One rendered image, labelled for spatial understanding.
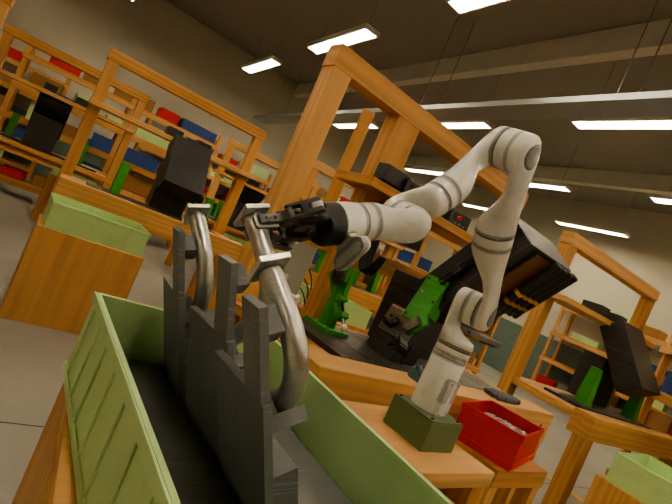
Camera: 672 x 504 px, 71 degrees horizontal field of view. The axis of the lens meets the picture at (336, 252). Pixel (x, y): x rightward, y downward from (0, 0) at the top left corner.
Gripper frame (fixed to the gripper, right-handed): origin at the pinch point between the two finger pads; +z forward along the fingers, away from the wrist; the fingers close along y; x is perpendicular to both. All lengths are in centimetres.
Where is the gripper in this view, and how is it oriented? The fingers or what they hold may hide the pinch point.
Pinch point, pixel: (260, 227)
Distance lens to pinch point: 72.4
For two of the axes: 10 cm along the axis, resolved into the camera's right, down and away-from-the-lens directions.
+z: -7.9, 0.8, -6.0
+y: 5.0, -4.9, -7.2
